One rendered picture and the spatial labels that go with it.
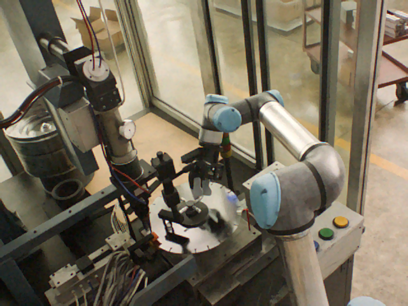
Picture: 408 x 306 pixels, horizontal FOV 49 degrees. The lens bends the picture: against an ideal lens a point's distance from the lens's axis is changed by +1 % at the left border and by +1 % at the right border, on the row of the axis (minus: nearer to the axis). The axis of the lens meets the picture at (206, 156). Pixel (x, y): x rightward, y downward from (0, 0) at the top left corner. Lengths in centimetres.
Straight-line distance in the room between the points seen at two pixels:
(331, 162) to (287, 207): 15
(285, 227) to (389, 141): 239
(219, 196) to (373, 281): 119
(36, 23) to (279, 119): 71
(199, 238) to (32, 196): 97
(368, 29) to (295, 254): 59
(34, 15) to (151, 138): 107
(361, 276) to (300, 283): 144
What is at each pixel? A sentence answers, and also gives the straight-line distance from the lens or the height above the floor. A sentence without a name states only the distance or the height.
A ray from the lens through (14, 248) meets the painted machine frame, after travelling 152.
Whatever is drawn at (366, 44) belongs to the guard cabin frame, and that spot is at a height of 147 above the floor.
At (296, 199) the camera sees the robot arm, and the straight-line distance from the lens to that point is 100.
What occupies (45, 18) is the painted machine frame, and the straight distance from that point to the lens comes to 138.
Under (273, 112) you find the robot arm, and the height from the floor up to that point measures 132.
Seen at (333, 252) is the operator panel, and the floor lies 85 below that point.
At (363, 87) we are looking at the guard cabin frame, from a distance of 133.
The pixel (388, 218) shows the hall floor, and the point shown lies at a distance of 282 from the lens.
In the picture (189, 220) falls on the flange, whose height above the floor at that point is 96.
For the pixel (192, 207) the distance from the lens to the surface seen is 148.
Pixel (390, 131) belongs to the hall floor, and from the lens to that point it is 346.
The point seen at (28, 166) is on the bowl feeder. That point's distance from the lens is 199.
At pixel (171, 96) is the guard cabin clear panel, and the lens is 232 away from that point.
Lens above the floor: 203
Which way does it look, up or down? 38 degrees down
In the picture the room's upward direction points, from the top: 10 degrees counter-clockwise
